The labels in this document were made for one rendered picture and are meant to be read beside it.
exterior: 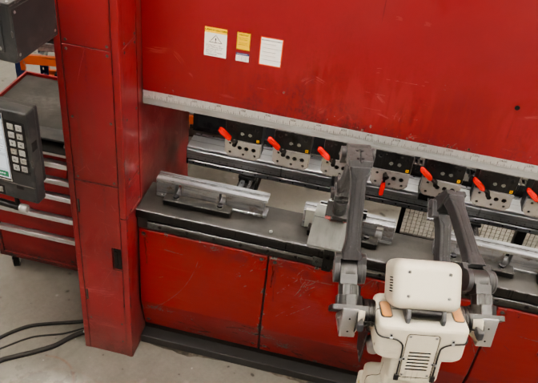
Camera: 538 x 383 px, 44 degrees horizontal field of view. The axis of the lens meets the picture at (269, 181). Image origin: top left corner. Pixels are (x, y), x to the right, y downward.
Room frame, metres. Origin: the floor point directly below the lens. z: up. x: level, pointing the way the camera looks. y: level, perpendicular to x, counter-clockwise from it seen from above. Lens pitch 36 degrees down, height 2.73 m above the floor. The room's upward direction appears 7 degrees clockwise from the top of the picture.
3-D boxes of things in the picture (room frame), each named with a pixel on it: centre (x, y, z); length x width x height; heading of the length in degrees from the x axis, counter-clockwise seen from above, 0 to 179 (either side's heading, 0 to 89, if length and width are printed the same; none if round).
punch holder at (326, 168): (2.24, -0.28, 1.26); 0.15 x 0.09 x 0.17; 82
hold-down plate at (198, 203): (2.27, 0.30, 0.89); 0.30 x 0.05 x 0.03; 82
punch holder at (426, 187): (2.18, -0.68, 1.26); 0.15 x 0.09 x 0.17; 82
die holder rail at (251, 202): (2.32, 0.24, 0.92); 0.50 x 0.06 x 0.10; 82
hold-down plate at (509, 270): (2.09, -0.89, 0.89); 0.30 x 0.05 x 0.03; 82
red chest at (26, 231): (2.81, 1.13, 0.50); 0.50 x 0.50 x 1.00; 82
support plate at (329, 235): (2.09, -0.28, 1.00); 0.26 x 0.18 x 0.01; 172
